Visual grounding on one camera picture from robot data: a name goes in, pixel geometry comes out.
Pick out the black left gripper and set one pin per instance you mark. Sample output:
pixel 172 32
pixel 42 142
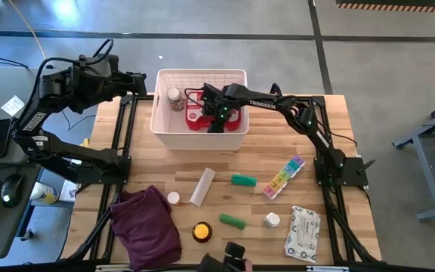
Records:
pixel 125 83

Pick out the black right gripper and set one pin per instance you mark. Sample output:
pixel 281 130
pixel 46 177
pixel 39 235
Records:
pixel 219 107

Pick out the red first aid kit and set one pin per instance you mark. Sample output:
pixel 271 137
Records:
pixel 195 121

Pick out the white perforated plastic basket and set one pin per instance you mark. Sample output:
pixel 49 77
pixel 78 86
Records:
pixel 198 141

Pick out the clear vitamin bottle white cap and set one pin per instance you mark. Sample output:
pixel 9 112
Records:
pixel 175 99

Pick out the rainbow weekly pill organizer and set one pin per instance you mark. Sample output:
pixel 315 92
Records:
pixel 283 177

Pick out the fish oil bottle yellow lid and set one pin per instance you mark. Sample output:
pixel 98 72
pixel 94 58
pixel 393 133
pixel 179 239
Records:
pixel 202 232

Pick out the small white pill bottle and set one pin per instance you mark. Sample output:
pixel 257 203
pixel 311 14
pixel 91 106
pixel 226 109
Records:
pixel 272 220

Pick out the white wet wipes pack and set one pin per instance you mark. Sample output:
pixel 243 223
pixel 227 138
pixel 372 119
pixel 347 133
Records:
pixel 302 234

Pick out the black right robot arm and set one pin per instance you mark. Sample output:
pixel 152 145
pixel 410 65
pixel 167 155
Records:
pixel 263 102

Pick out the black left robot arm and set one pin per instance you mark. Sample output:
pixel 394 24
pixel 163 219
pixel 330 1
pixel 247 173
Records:
pixel 70 151

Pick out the small white round cap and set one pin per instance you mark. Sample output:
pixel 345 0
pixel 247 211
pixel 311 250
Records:
pixel 173 198

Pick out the maroon cloth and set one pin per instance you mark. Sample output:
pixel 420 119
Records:
pixel 145 230

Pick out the white paper box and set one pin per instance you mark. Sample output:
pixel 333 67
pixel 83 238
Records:
pixel 68 190

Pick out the white paper note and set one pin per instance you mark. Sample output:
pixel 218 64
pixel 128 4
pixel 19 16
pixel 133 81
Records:
pixel 13 106

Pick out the white yellow cup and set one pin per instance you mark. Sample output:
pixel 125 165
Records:
pixel 44 193

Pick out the black computer mouse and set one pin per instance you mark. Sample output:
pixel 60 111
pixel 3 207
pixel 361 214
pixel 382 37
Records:
pixel 12 190

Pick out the blue grey metal table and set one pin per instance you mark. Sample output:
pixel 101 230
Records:
pixel 429 181

